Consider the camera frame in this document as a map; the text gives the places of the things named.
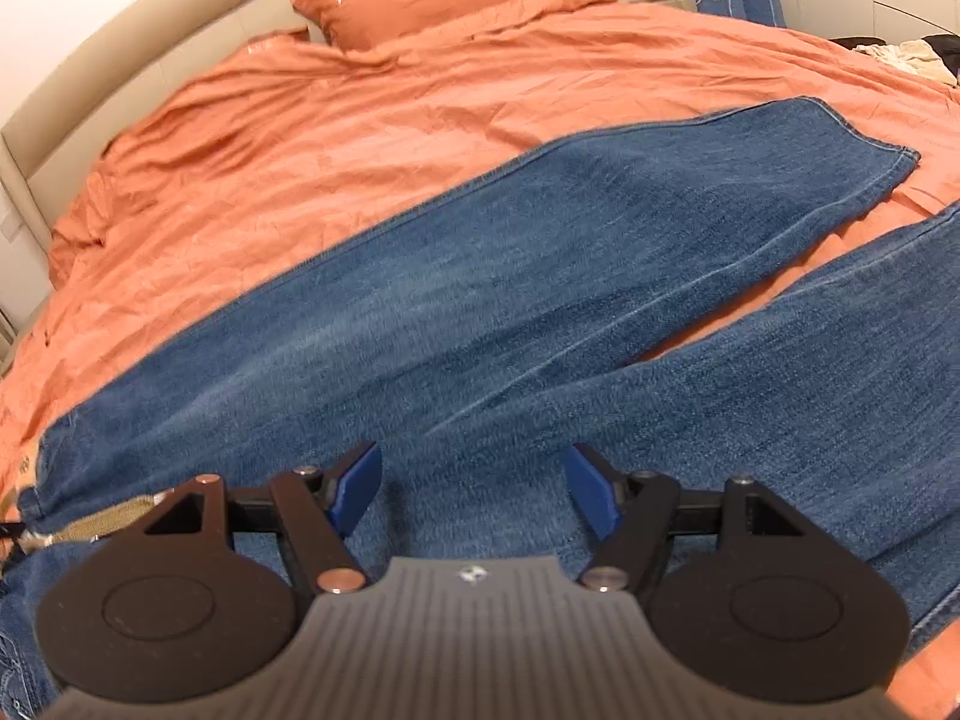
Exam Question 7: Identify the blue fabric bag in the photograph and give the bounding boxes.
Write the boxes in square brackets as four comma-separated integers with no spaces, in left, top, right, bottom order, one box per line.
[695,0,786,28]

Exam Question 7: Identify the blue denim jeans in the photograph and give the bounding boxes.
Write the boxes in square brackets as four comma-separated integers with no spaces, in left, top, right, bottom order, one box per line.
[2,98,958,718]

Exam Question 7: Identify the pile of clothes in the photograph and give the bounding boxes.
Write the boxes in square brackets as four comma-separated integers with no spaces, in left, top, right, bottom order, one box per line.
[833,32,960,88]

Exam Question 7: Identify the beige upholstered headboard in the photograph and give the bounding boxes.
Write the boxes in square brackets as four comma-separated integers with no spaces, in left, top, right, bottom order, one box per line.
[2,0,306,252]

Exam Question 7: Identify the orange duvet cover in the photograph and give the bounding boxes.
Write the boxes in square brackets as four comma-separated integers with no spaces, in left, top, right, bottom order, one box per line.
[2,0,958,718]

